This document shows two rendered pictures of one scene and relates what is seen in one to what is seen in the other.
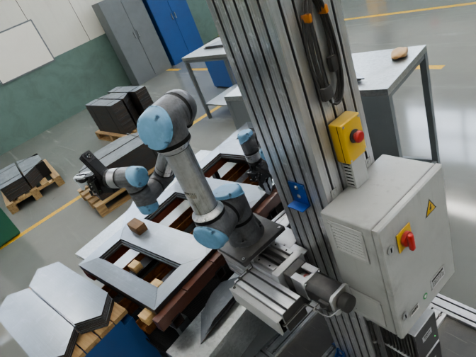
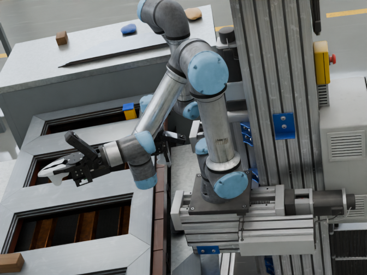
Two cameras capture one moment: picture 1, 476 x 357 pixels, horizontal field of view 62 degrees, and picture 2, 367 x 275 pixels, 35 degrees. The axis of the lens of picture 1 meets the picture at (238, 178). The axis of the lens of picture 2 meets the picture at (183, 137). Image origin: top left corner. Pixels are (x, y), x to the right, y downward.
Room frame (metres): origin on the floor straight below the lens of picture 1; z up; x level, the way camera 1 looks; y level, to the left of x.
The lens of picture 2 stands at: (0.15, 1.32, 2.43)
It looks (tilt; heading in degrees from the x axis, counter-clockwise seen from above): 34 degrees down; 315
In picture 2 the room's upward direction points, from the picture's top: 14 degrees counter-clockwise
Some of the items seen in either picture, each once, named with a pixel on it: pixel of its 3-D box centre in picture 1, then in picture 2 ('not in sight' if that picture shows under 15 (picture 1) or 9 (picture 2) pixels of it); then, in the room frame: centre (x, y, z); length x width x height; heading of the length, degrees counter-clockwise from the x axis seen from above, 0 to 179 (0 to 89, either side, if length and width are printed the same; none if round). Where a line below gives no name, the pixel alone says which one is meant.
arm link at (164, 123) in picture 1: (192, 178); (215, 125); (1.16, 0.14, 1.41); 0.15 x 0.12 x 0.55; 144
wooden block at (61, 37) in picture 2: not in sight; (61, 37); (3.01, -0.74, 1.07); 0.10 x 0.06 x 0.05; 133
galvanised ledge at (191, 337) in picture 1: (270, 255); (193, 230); (1.53, 0.00, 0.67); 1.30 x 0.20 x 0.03; 128
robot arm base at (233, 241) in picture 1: (241, 224); (218, 180); (1.27, 0.06, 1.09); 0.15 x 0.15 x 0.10
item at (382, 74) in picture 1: (315, 76); (107, 47); (2.66, -0.78, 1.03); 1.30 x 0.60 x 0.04; 38
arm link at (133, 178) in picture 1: (132, 177); (136, 147); (1.32, 0.35, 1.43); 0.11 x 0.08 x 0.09; 54
